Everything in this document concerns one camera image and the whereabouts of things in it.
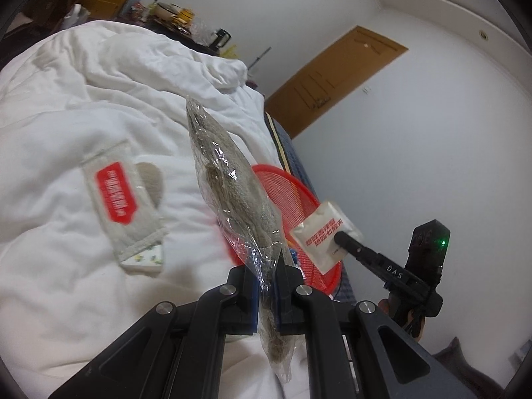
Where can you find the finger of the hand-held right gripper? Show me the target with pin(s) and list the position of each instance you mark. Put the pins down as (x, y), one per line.
(357, 249)

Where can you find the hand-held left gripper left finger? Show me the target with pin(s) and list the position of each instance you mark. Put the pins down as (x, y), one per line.
(250, 307)

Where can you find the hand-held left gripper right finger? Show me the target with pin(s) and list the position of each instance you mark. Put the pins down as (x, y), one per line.
(277, 311)

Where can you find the small white packet red print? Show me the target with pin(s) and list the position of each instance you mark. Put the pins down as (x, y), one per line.
(320, 237)

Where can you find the red plastic basket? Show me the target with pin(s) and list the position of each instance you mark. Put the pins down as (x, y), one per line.
(286, 191)

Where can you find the clear bag with grey cloth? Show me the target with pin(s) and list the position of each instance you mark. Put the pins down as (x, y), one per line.
(237, 191)

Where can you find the white towel packet red label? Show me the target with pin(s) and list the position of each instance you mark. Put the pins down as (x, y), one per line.
(116, 195)

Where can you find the person's right hand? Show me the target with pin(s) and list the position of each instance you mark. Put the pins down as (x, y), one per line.
(384, 307)

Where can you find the floral tissue packet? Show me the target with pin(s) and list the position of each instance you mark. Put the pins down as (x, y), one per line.
(143, 259)

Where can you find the grey sock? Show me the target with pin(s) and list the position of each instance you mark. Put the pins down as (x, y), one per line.
(151, 178)

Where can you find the wooden door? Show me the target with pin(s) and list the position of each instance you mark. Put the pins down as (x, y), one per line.
(332, 79)

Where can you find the thin dark rod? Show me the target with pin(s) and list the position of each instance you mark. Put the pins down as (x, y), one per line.
(259, 57)

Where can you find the black kettle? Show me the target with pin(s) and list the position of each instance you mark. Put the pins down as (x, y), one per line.
(221, 39)

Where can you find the white duvet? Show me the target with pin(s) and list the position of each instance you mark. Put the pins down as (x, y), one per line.
(83, 91)

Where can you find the cluttered side table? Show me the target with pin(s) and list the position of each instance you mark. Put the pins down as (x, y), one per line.
(174, 14)

